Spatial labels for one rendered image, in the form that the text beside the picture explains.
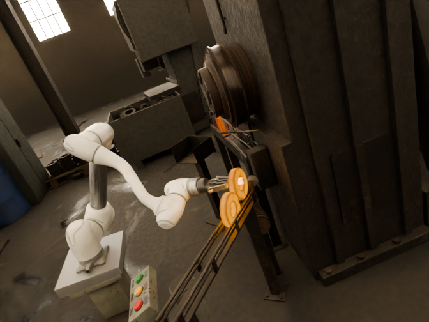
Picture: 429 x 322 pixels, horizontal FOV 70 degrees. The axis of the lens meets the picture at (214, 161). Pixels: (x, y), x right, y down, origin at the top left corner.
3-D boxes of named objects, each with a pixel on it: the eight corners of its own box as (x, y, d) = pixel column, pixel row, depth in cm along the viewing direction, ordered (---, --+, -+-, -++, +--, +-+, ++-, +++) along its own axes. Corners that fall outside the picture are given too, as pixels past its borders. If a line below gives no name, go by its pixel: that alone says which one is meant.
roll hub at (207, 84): (216, 109, 192) (201, 65, 181) (228, 119, 166) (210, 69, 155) (208, 112, 191) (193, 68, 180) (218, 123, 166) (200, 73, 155)
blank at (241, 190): (242, 161, 150) (235, 163, 152) (230, 176, 138) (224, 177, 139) (251, 190, 155) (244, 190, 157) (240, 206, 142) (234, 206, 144)
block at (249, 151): (273, 178, 179) (263, 142, 169) (279, 184, 171) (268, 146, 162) (256, 185, 178) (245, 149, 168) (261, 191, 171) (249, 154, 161)
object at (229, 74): (232, 114, 205) (209, 42, 186) (255, 133, 162) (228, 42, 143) (223, 117, 205) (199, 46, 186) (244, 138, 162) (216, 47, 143)
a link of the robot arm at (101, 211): (80, 236, 201) (96, 215, 220) (103, 242, 200) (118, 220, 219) (74, 128, 164) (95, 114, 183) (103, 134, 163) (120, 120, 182)
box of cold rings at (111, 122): (188, 130, 510) (170, 84, 478) (200, 144, 434) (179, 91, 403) (129, 154, 496) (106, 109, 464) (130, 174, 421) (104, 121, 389)
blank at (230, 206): (235, 185, 140) (229, 186, 142) (223, 202, 127) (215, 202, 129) (243, 215, 145) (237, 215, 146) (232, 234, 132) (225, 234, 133)
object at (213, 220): (216, 207, 277) (188, 135, 248) (239, 213, 259) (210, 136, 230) (201, 221, 265) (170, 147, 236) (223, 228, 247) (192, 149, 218)
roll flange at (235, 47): (246, 108, 206) (225, 36, 187) (273, 126, 163) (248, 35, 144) (232, 114, 205) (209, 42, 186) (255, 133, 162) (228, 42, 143)
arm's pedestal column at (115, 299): (89, 341, 191) (63, 308, 178) (98, 293, 227) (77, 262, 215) (150, 315, 193) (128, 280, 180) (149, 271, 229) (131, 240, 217)
